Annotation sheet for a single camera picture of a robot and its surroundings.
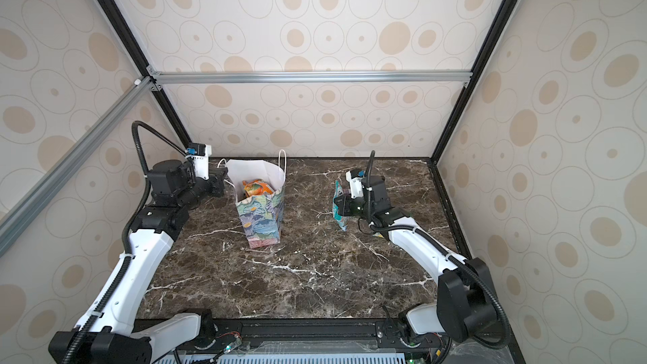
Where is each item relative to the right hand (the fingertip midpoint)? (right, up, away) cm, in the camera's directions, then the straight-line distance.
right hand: (345, 198), depth 84 cm
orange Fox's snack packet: (-30, +4, +1) cm, 30 cm away
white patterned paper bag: (-27, -5, -3) cm, 28 cm away
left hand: (-33, +10, -11) cm, 36 cm away
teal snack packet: (-1, -8, +3) cm, 9 cm away
